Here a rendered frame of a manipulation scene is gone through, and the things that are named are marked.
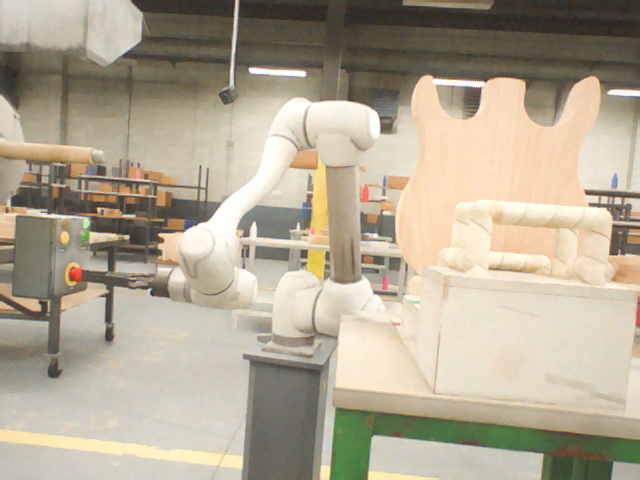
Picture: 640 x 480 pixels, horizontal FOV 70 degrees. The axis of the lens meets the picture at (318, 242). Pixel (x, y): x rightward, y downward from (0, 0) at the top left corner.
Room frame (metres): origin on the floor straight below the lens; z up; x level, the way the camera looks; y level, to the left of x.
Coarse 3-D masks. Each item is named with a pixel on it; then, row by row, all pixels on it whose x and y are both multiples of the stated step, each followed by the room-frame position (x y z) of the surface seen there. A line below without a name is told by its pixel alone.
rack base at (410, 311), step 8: (408, 296) 0.92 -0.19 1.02; (416, 296) 0.93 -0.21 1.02; (408, 304) 0.88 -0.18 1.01; (416, 304) 0.83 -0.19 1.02; (408, 312) 0.87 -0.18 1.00; (416, 312) 0.80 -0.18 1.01; (408, 320) 0.86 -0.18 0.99; (416, 320) 0.79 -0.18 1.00; (400, 328) 0.93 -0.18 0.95; (408, 328) 0.85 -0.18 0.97; (416, 328) 0.78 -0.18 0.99; (400, 336) 0.93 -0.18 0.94; (408, 336) 0.85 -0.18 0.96; (408, 344) 0.84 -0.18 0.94; (408, 352) 0.83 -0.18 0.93
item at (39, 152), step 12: (0, 144) 0.87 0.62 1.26; (12, 144) 0.87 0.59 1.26; (24, 144) 0.87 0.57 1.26; (36, 144) 0.87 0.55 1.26; (12, 156) 0.87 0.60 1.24; (24, 156) 0.87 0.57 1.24; (36, 156) 0.87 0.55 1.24; (48, 156) 0.86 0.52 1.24; (60, 156) 0.86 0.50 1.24; (72, 156) 0.86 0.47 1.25; (84, 156) 0.86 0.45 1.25
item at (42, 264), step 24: (24, 216) 1.08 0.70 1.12; (48, 216) 1.11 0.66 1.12; (24, 240) 1.08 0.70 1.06; (48, 240) 1.07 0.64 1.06; (72, 240) 1.15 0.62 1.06; (24, 264) 1.08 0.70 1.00; (48, 264) 1.07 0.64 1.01; (72, 264) 1.15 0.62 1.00; (24, 288) 1.08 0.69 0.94; (48, 288) 1.07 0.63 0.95; (72, 288) 1.16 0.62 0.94; (24, 312) 1.10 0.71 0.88
